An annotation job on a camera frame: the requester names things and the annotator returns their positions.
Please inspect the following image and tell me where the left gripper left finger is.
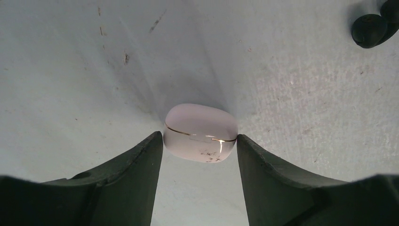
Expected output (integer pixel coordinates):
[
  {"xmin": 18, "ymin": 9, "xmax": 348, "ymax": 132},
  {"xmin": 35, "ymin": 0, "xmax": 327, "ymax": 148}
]
[{"xmin": 0, "ymin": 131, "xmax": 163, "ymax": 226}]

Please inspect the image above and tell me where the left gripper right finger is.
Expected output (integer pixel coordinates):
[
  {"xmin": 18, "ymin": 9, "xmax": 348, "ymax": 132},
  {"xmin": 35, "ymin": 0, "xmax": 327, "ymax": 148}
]
[{"xmin": 237, "ymin": 134, "xmax": 399, "ymax": 226}]

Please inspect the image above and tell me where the white earbud charging case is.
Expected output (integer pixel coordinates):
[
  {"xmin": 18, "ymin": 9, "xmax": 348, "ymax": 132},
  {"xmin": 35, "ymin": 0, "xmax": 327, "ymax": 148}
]
[{"xmin": 163, "ymin": 104, "xmax": 239, "ymax": 163}]

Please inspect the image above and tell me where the black earbud upper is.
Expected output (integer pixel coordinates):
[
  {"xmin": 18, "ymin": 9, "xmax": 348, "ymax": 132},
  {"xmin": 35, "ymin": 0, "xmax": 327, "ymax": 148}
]
[{"xmin": 351, "ymin": 0, "xmax": 399, "ymax": 49}]

